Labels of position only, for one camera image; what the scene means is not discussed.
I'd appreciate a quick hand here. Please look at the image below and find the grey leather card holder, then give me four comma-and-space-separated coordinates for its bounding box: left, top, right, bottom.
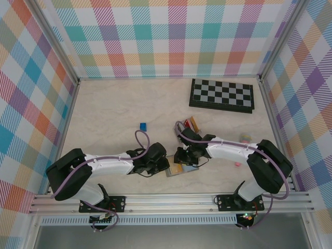
165, 155, 200, 178

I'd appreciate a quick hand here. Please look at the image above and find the clear plastic card box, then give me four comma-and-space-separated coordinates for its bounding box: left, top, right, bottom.
173, 116, 201, 144

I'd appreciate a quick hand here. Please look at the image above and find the pink tube with coloured cap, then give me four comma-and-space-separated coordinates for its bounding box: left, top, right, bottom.
234, 133, 253, 167

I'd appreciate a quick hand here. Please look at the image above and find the black grey chessboard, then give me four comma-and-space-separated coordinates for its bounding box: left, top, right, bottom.
188, 78, 255, 114

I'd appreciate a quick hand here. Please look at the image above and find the small controller circuit board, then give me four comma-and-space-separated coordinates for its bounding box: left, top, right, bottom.
89, 214, 117, 226
238, 212, 257, 224

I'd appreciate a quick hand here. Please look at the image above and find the thin black right gripper wire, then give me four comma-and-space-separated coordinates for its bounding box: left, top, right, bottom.
190, 157, 211, 168

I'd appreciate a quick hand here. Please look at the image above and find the aluminium mounting rail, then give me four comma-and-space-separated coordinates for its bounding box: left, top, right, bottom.
28, 193, 316, 215

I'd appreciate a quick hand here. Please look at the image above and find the white slotted cable duct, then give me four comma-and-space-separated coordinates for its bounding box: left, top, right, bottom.
38, 216, 239, 226

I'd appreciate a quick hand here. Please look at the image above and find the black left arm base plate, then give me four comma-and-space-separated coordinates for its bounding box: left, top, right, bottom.
78, 195, 127, 214

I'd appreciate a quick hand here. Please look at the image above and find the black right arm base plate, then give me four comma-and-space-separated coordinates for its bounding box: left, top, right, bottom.
216, 193, 266, 212

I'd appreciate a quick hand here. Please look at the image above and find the aluminium back rail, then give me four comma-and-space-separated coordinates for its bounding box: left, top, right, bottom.
77, 74, 261, 81

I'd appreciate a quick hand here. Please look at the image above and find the aluminium side rail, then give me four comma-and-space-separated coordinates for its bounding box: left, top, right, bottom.
44, 80, 81, 196
258, 77, 298, 192

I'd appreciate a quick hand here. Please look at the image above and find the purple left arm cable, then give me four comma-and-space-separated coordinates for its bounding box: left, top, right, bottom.
53, 129, 151, 233

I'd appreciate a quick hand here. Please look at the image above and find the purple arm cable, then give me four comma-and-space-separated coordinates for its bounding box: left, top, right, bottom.
175, 120, 291, 231
53, 129, 151, 233

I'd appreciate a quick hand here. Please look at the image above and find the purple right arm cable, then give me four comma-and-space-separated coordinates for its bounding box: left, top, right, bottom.
175, 120, 291, 231

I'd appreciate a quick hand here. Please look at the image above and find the aluminium frame post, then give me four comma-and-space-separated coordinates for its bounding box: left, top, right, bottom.
25, 0, 81, 86
258, 0, 309, 81

